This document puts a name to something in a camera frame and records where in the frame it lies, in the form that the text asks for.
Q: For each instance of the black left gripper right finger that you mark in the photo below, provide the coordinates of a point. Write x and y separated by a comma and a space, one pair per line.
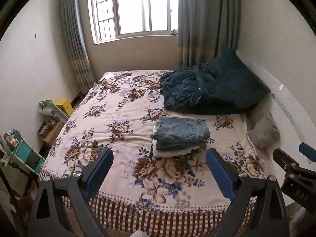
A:
269, 217

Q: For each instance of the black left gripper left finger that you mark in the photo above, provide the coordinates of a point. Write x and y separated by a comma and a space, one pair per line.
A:
49, 217

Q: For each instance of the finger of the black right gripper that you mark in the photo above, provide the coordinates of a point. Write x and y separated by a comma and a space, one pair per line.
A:
308, 152
288, 164

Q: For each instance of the light blue denim shorts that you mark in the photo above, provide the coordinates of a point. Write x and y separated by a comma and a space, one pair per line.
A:
170, 121

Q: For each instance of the white headboard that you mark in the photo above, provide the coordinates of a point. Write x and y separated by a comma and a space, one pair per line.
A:
291, 119

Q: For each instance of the grey fluffy pillow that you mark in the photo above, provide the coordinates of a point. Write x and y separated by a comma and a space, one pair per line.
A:
261, 127

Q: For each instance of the dark clothes pile on floor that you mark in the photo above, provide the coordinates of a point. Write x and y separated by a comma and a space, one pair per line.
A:
18, 209

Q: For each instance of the brown cardboard box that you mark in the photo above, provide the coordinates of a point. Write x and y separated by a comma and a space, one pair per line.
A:
49, 131

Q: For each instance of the teal storage rack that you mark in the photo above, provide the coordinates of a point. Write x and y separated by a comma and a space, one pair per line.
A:
21, 150

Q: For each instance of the floral bed blanket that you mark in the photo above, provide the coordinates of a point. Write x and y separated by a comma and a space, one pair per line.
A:
173, 196

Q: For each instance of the yellow box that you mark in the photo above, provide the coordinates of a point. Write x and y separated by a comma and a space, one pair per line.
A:
65, 106

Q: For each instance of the folded white garment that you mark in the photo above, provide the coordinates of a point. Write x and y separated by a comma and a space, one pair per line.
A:
170, 151

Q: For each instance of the dark teal pillow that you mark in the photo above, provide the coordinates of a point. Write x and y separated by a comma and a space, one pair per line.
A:
228, 86

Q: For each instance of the grey striped left curtain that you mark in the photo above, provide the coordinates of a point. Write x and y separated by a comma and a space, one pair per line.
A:
76, 45

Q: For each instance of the grey right curtain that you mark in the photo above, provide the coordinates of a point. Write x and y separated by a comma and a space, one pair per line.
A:
207, 28

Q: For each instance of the window with white frame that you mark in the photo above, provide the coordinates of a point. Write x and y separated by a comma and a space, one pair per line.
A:
119, 19

